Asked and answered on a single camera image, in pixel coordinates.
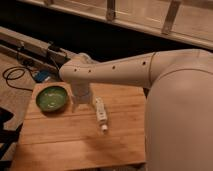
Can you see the dark chair at left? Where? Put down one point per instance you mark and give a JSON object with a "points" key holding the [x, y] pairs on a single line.
{"points": [[7, 137]]}

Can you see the blue box on floor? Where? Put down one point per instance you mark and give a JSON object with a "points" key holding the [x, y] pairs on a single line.
{"points": [[42, 76]]}

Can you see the black device on rail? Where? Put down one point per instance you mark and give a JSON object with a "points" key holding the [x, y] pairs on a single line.
{"points": [[55, 48]]}

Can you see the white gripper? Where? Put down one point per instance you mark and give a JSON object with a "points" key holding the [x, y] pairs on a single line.
{"points": [[81, 94]]}

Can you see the white plastic bottle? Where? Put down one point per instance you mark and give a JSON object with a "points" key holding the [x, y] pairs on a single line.
{"points": [[101, 114]]}

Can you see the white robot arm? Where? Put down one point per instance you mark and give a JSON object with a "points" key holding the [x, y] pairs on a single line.
{"points": [[179, 107]]}

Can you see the green ceramic bowl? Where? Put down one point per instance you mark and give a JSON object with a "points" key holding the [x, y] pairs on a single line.
{"points": [[51, 98]]}

